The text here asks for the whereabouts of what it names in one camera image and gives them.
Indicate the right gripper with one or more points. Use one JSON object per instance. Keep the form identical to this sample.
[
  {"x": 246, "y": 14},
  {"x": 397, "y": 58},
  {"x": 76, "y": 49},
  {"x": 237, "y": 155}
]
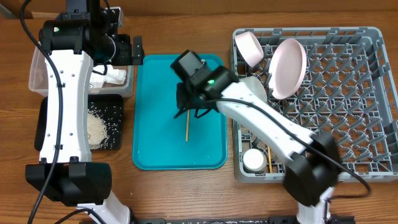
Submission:
[{"x": 181, "y": 104}]

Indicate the wooden chopstick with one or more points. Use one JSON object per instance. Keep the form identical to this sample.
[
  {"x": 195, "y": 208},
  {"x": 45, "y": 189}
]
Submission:
[
  {"x": 187, "y": 126},
  {"x": 269, "y": 159}
]

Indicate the white napkin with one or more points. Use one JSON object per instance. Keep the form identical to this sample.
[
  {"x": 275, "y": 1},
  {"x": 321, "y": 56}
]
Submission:
[{"x": 107, "y": 74}]

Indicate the grey shallow bowl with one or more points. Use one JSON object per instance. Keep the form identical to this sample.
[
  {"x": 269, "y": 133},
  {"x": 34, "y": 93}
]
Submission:
[{"x": 255, "y": 85}]

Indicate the small white cup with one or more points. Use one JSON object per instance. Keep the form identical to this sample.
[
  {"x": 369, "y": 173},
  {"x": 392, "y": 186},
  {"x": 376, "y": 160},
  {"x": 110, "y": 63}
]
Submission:
[{"x": 254, "y": 161}]

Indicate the pink bowl with rice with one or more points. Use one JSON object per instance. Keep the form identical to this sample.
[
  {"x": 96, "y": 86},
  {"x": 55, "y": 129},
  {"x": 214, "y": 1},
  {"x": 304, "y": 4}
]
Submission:
[{"x": 249, "y": 48}]

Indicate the large white plate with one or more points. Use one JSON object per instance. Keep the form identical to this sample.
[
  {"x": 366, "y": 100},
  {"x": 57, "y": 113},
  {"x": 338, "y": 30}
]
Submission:
[{"x": 287, "y": 68}]

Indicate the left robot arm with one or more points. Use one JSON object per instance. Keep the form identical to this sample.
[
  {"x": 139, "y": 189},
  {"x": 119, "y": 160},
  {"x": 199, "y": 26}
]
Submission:
[{"x": 83, "y": 36}]

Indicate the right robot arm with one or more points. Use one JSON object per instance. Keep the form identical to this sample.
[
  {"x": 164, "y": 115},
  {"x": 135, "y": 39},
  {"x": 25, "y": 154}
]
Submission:
[{"x": 312, "y": 163}]

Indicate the teal serving tray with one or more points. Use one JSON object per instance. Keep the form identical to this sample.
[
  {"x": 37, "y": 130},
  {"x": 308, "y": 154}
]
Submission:
[{"x": 159, "y": 138}]

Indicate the black plastic tray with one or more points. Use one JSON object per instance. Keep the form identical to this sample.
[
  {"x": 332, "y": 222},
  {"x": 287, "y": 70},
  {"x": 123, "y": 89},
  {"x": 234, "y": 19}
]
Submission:
[{"x": 101, "y": 100}]

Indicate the clear plastic bin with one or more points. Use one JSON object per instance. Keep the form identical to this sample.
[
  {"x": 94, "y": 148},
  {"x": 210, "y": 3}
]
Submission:
[{"x": 38, "y": 79}]

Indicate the pile of rice grains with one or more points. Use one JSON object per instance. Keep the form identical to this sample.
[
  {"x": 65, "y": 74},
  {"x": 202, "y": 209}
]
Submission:
[{"x": 104, "y": 126}]

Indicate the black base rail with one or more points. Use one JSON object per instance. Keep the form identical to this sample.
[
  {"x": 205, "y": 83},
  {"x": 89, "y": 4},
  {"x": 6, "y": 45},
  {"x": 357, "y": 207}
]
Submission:
[{"x": 335, "y": 219}]

